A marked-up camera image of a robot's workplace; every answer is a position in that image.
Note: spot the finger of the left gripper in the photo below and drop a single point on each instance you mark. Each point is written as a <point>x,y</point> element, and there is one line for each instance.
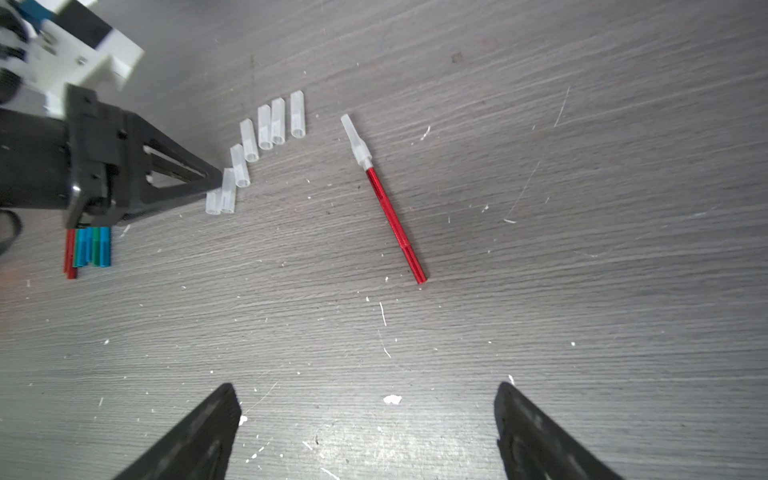
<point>155,173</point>

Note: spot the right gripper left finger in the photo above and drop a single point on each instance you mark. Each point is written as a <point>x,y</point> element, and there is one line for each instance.
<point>198,447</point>

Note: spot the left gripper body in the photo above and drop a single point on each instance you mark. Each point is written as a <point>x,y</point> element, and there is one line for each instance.
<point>74,165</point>

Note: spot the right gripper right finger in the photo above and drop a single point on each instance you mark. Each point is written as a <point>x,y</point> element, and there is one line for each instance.
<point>533,446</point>

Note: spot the green knife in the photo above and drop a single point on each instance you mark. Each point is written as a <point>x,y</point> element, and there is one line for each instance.
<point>95,246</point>
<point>80,254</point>

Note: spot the red knife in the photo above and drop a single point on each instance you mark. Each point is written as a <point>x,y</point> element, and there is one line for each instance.
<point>364,159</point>
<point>73,272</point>
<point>68,252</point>

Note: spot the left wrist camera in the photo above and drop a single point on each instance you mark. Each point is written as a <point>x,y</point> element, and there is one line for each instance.
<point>47,46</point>

